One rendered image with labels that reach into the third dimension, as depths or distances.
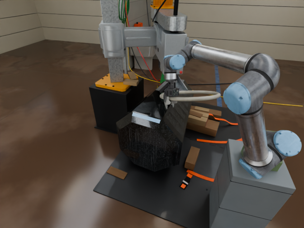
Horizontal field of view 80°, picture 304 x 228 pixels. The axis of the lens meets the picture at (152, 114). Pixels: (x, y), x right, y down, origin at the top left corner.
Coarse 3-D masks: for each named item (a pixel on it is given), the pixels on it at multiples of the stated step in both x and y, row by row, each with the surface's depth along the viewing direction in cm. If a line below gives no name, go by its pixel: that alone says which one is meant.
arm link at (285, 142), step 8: (272, 136) 109; (280, 136) 104; (288, 136) 104; (296, 136) 104; (272, 144) 106; (280, 144) 103; (288, 144) 103; (296, 144) 103; (280, 152) 103; (288, 152) 102; (296, 152) 102; (280, 160) 105
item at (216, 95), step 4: (180, 92) 172; (184, 92) 172; (188, 92) 172; (192, 92) 171; (196, 92) 169; (200, 92) 167; (204, 92) 164; (208, 92) 161; (212, 92) 156; (216, 92) 150; (160, 96) 147; (204, 96) 129; (208, 96) 129; (212, 96) 131; (216, 96) 133; (172, 100) 134; (176, 100) 132; (180, 100) 130; (184, 100) 129; (188, 100) 128; (192, 100) 128; (196, 100) 128; (200, 100) 128
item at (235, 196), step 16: (240, 144) 153; (224, 160) 159; (224, 176) 150; (240, 176) 127; (272, 176) 127; (288, 176) 127; (224, 192) 142; (240, 192) 135; (256, 192) 130; (272, 192) 127; (288, 192) 123; (224, 208) 150; (240, 208) 145; (256, 208) 140; (272, 208) 136; (224, 224) 164; (240, 224) 158; (256, 224) 152
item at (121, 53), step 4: (120, 20) 235; (100, 24) 215; (104, 24) 216; (108, 24) 216; (112, 24) 217; (116, 24) 217; (120, 24) 218; (100, 28) 218; (104, 28) 218; (108, 28) 217; (112, 28) 217; (116, 28) 219; (120, 28) 221; (104, 48) 231; (104, 52) 234; (108, 52) 234; (112, 52) 234; (116, 52) 235; (120, 52) 237; (124, 52) 243; (104, 56) 237; (108, 56) 237; (112, 56) 236; (116, 56) 239; (120, 56) 240
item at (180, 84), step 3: (159, 69) 226; (177, 75) 201; (177, 78) 201; (177, 81) 197; (180, 81) 189; (177, 84) 191; (180, 84) 190; (183, 84) 181; (177, 87) 185; (180, 87) 185; (183, 87) 182; (186, 87) 175; (180, 90) 179; (186, 90) 172
